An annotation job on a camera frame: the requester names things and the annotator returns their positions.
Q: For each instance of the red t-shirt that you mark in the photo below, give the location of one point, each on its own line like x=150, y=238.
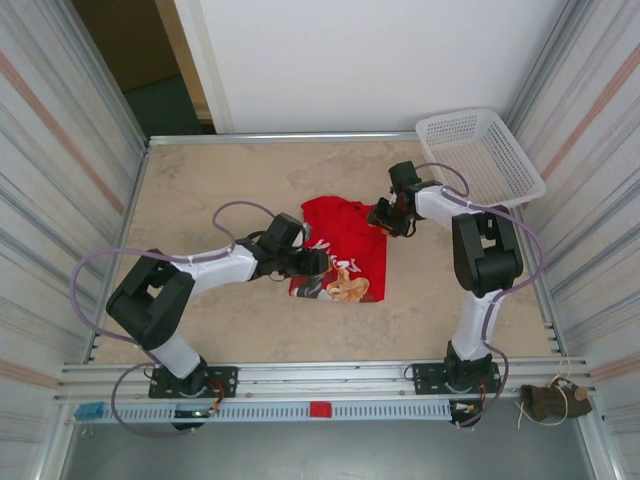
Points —
x=350, y=235

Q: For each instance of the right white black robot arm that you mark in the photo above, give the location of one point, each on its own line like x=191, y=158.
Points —
x=472, y=330

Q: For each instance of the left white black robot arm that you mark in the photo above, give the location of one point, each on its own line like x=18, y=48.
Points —
x=215, y=270

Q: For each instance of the white plastic mesh basket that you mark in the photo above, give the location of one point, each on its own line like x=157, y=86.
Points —
x=475, y=150

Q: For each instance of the small red block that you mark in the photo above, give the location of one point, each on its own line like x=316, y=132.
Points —
x=320, y=410

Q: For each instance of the small black controller board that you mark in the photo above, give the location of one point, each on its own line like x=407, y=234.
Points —
x=192, y=413
x=465, y=407

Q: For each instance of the striped translucent side panel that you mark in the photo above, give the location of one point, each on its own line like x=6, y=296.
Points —
x=590, y=200
x=50, y=200

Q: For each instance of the small blue block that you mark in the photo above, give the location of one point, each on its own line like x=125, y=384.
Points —
x=89, y=411

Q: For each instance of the aluminium mounting rail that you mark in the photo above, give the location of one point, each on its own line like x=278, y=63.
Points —
x=325, y=375

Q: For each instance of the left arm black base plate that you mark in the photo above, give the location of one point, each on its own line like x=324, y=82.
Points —
x=225, y=382

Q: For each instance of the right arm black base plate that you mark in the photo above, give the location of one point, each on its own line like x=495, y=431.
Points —
x=425, y=377

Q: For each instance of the white door frame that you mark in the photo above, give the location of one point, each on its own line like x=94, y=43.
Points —
x=200, y=60

